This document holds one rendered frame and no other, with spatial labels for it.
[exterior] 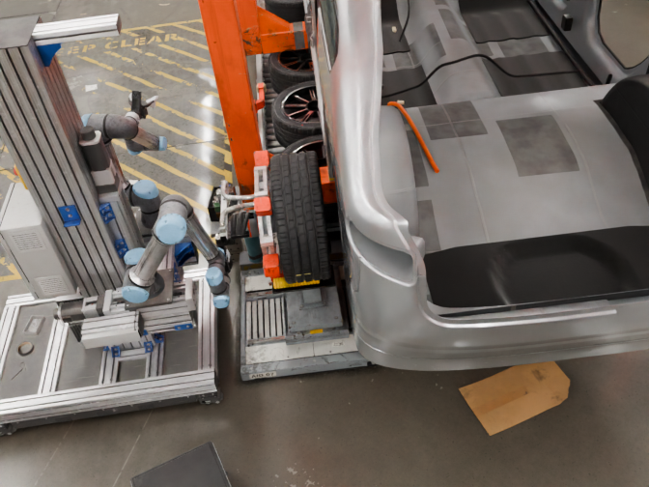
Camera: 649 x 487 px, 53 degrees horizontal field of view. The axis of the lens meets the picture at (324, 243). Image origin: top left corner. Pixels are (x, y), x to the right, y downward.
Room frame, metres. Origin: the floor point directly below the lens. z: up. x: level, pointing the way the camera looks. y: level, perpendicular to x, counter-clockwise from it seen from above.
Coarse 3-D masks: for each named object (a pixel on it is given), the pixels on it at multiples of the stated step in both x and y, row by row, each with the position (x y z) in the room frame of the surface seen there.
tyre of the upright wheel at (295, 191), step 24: (288, 168) 2.50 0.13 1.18; (312, 168) 2.48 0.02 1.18; (288, 192) 2.36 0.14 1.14; (312, 192) 2.35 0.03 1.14; (288, 216) 2.27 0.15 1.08; (312, 216) 2.27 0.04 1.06; (288, 240) 2.21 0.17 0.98; (312, 240) 2.21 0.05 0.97; (288, 264) 2.18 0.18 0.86; (312, 264) 2.18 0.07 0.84
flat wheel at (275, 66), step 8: (272, 56) 4.87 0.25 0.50; (280, 56) 4.89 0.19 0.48; (288, 56) 5.00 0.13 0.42; (296, 56) 5.05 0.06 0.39; (304, 56) 4.89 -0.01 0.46; (272, 64) 4.75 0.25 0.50; (280, 64) 4.74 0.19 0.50; (288, 64) 4.76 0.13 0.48; (296, 64) 4.77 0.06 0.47; (304, 64) 4.75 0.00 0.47; (312, 64) 4.72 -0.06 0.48; (272, 72) 4.69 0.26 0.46; (280, 72) 4.61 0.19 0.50; (288, 72) 4.59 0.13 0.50; (296, 72) 4.57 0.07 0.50; (304, 72) 4.56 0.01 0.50; (312, 72) 4.54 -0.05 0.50; (272, 80) 4.71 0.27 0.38; (280, 80) 4.61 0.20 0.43; (288, 80) 4.56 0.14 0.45; (296, 80) 4.52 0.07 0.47; (304, 80) 4.51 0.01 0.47; (280, 88) 4.62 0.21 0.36
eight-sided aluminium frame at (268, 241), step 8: (256, 168) 2.61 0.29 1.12; (264, 168) 2.60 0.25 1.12; (256, 176) 2.54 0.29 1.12; (264, 176) 2.54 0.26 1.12; (256, 184) 2.48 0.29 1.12; (264, 184) 2.48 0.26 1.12; (256, 192) 2.42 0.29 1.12; (264, 192) 2.41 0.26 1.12; (272, 208) 2.73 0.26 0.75; (264, 240) 2.25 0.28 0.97; (272, 240) 2.24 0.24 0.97; (264, 248) 2.24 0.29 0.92; (272, 248) 2.24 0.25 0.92; (280, 264) 2.42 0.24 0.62
